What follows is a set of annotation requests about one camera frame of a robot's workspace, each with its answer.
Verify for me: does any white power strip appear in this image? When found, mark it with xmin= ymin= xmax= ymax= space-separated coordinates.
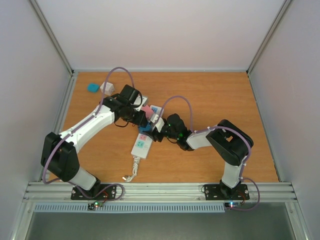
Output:
xmin=131 ymin=105 xmax=162 ymax=159

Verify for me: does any white cube plug with picture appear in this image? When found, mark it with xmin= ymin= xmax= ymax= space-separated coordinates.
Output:
xmin=100 ymin=82 xmax=115 ymax=96

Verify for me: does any teal cube plug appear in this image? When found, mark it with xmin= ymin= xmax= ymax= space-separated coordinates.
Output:
xmin=87 ymin=83 xmax=100 ymax=93

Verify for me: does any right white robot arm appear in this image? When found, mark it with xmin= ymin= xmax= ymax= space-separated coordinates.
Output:
xmin=144 ymin=113 xmax=254 ymax=200

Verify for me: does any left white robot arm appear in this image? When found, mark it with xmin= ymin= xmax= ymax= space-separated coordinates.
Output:
xmin=40 ymin=85 xmax=148 ymax=199

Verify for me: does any pink triangular socket adapter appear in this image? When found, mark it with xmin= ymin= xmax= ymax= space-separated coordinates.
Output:
xmin=140 ymin=105 xmax=154 ymax=120

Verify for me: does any blue cube socket adapter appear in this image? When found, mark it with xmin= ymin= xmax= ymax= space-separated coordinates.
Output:
xmin=138 ymin=123 xmax=153 ymax=138

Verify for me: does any right small circuit board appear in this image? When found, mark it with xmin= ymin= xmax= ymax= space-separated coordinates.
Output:
xmin=224 ymin=201 xmax=243 ymax=210

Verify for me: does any small circuit board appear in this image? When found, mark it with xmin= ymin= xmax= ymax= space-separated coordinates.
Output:
xmin=224 ymin=201 xmax=243 ymax=210
xmin=87 ymin=201 xmax=104 ymax=211

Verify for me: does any left small circuit board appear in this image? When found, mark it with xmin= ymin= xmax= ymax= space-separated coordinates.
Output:
xmin=87 ymin=201 xmax=104 ymax=211

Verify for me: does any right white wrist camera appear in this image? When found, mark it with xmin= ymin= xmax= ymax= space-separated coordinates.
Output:
xmin=150 ymin=113 xmax=165 ymax=133

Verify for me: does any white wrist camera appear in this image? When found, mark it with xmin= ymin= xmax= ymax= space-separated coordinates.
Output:
xmin=133 ymin=95 xmax=149 ymax=111
xmin=150 ymin=113 xmax=165 ymax=133

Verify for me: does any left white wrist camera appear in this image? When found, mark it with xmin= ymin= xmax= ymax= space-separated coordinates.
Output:
xmin=133 ymin=95 xmax=149 ymax=111

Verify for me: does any white power strip cord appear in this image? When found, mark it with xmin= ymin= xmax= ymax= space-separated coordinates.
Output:
xmin=121 ymin=156 xmax=141 ymax=183

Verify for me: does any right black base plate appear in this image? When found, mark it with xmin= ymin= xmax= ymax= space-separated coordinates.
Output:
xmin=203 ymin=183 xmax=250 ymax=201

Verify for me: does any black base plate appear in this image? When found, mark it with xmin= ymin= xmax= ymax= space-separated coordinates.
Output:
xmin=203 ymin=183 xmax=250 ymax=201
xmin=70 ymin=183 xmax=124 ymax=202

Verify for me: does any grey slotted cable duct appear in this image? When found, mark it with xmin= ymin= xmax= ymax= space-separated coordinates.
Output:
xmin=34 ymin=202 xmax=225 ymax=214

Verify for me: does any left aluminium rail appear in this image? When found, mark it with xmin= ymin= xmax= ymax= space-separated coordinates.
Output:
xmin=37 ymin=72 xmax=77 ymax=182

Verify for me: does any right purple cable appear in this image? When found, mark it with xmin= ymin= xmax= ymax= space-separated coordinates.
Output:
xmin=153 ymin=95 xmax=261 ymax=211

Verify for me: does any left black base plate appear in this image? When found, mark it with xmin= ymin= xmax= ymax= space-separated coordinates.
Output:
xmin=70 ymin=183 xmax=124 ymax=202

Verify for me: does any front aluminium rail frame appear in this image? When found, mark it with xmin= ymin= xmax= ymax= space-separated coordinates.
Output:
xmin=22 ymin=182 xmax=298 ymax=203

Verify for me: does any left aluminium corner post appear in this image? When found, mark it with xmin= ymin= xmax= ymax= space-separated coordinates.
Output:
xmin=28 ymin=0 xmax=74 ymax=76

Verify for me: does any aluminium corner post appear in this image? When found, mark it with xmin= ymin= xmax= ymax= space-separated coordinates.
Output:
xmin=246 ymin=0 xmax=293 ymax=77
xmin=28 ymin=0 xmax=74 ymax=76

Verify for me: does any right aluminium corner post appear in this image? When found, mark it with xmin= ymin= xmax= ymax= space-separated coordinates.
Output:
xmin=246 ymin=0 xmax=293 ymax=77

